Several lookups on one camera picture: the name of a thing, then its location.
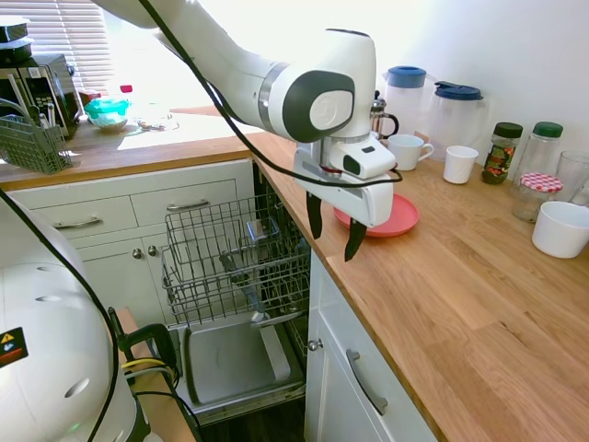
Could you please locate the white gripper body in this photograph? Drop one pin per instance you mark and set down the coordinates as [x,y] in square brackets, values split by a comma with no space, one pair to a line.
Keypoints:
[340,193]

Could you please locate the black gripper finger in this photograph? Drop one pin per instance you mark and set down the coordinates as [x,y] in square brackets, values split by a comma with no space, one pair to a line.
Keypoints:
[355,239]
[315,216]

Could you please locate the coral pink plastic plate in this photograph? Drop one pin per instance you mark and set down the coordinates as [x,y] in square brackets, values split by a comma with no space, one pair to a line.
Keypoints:
[401,216]

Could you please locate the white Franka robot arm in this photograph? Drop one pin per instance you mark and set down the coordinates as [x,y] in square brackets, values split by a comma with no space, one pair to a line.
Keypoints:
[257,69]

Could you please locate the stainless dishwasher door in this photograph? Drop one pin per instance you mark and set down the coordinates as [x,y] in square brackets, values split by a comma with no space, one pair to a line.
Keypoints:
[230,359]

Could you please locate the white ceramic mug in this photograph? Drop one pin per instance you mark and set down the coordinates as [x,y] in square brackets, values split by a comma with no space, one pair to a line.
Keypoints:
[407,154]

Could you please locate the glass French press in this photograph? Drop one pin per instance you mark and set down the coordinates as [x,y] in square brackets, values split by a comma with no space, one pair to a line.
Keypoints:
[381,119]

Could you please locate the clear pitcher light blue lid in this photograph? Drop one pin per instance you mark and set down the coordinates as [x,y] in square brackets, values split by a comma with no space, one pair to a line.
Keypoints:
[405,96]

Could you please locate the white ribbed cup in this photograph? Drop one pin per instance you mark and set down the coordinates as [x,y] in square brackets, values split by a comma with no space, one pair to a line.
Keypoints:
[460,166]

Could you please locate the clear pitcher dark blue lid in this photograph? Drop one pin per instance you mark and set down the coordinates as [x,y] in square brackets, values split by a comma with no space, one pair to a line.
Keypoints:
[455,119]

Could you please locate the dark jar green lid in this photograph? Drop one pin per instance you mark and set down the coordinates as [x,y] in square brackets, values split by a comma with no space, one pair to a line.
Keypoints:
[500,156]

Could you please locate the white kitchen cabinet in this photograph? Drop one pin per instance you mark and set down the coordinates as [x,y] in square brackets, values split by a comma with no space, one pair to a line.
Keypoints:
[110,281]
[331,405]

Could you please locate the glass jar red checked lid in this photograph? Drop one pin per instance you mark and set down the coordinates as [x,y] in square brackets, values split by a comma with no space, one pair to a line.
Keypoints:
[536,198]

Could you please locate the clear glass dish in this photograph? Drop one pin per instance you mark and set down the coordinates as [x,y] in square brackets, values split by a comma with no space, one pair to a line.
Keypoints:
[154,124]

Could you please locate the black metal clamp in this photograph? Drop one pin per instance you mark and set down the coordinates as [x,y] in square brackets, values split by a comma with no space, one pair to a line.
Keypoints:
[152,331]

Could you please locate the large white cup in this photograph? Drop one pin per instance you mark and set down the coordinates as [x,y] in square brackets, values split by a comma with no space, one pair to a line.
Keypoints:
[561,230]

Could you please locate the clear bottle green lid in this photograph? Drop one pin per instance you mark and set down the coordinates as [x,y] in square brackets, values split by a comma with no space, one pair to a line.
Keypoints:
[545,147]

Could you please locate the red cap bottle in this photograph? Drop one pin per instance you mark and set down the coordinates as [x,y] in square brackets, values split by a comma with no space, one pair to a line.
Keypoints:
[126,89]

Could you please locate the clear drinking glass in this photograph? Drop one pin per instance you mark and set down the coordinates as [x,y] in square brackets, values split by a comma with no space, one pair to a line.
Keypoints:
[575,168]

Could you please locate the glass container teal lid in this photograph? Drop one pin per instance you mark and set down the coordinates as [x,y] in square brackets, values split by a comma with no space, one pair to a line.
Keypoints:
[107,112]

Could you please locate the wooden robot mounting board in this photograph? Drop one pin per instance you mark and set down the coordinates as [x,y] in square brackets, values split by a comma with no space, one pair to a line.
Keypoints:
[156,414]

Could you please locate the white plastic utensil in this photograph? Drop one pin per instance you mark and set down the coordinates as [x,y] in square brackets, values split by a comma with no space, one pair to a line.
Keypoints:
[51,115]

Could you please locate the grey plastic cutlery basket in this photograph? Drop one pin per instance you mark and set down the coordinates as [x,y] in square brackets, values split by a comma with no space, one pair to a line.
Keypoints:
[32,147]

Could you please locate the black steel coffee machine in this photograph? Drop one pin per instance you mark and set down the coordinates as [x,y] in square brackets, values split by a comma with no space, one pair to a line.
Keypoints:
[46,87]

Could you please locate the white window blinds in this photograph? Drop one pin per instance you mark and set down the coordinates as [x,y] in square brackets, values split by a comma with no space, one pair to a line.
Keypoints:
[69,37]

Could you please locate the black and white canister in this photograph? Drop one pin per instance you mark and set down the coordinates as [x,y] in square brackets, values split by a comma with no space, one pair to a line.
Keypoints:
[11,32]

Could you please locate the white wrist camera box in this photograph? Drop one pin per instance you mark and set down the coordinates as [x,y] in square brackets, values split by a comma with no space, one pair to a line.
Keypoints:
[368,159]

